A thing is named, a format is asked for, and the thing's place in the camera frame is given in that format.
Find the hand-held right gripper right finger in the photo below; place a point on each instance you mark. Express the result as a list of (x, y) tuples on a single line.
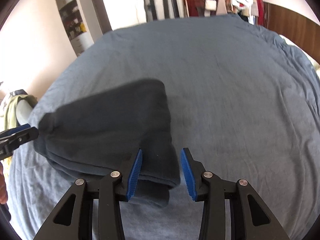
[(187, 175)]

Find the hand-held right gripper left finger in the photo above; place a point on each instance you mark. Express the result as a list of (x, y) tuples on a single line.
[(135, 173)]

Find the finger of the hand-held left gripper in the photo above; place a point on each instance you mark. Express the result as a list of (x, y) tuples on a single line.
[(17, 129), (26, 136)]

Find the black pants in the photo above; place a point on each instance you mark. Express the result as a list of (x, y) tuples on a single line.
[(112, 130)]

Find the person's left hand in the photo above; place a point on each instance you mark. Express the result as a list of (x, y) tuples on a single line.
[(2, 187)]

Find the green cloth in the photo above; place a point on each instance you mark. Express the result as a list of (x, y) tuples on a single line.
[(10, 112)]

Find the grey chair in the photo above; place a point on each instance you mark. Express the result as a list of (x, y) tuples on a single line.
[(25, 111)]

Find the blue bed blanket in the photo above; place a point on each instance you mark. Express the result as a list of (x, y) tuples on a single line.
[(225, 92)]

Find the dark door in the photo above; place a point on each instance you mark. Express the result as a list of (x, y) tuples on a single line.
[(100, 7)]

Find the white wavy floor mirror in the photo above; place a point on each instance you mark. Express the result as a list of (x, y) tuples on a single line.
[(139, 8)]

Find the black tapered stand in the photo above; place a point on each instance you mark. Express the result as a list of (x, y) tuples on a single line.
[(170, 0)]

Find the wooden headboard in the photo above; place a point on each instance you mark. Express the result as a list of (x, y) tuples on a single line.
[(290, 25)]

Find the arched wall shelf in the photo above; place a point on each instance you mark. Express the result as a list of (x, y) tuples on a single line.
[(73, 20)]

